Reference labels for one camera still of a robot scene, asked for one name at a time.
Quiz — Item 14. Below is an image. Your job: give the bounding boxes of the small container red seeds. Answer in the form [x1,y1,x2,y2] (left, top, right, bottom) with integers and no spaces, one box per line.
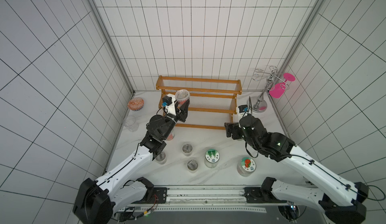
[175,89,190,106]

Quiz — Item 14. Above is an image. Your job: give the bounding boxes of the orange wooden two-tier shelf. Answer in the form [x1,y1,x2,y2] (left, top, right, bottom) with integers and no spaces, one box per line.
[156,76,242,122]

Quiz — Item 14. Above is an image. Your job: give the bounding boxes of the small container purple seeds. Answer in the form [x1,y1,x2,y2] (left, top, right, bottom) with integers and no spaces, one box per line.
[182,143,193,157]

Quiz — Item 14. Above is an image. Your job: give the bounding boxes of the small container dark seeds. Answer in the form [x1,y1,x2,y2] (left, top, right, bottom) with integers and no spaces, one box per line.
[155,152,167,165]

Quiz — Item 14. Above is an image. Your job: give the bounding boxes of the small container brown seeds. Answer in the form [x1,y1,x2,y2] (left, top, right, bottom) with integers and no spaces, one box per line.
[187,159,199,173]

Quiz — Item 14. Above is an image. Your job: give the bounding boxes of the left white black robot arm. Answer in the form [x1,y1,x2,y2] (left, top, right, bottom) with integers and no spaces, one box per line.
[72,94,190,224]

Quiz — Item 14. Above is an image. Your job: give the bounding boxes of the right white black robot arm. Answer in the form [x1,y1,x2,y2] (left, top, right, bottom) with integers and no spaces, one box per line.
[224,114,369,224]

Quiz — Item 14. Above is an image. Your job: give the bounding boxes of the red seed jar monkey lid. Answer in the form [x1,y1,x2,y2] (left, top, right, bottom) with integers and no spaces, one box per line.
[166,130,175,141]

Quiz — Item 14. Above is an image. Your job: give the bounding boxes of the chrome wine glass rack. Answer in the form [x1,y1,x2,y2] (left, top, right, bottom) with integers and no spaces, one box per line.
[247,66,283,113]

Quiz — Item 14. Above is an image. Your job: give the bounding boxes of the green tree lid jar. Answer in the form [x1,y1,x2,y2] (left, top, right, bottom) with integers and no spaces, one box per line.
[204,149,220,168]

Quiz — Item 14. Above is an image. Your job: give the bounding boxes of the strawberry lid jar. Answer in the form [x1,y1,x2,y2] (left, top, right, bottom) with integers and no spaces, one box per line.
[237,157,256,177]

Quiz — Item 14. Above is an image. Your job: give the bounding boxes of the orange patterned glass bowl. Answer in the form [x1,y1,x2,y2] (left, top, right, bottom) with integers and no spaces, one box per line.
[127,97,144,111]

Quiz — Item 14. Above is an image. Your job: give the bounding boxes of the pink plastic wine glass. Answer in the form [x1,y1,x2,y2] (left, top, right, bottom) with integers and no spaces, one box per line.
[269,73,296,99]

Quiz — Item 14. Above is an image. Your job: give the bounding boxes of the clear glass cup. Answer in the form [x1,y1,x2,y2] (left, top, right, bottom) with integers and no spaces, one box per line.
[123,115,139,132]

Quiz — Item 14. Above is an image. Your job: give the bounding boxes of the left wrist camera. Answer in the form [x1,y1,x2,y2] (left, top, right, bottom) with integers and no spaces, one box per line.
[161,94,178,116]

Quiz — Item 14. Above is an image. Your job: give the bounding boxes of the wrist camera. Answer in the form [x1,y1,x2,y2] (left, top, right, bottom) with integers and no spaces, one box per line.
[238,104,251,121]
[161,94,178,116]

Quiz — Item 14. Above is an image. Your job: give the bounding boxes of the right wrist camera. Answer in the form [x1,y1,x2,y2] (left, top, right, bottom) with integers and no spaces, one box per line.
[238,104,251,121]

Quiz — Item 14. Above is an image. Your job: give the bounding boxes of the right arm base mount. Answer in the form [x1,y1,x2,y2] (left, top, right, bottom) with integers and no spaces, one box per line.
[244,187,287,204]

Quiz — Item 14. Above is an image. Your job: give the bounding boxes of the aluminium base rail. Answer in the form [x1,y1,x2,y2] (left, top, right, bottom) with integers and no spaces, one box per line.
[114,184,332,214]

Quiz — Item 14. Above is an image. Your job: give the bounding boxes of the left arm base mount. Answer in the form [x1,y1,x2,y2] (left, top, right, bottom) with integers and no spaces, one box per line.
[132,187,168,204]

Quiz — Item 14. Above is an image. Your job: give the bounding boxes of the wiring bundle under rail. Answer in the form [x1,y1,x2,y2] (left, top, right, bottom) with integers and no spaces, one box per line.
[114,193,159,223]

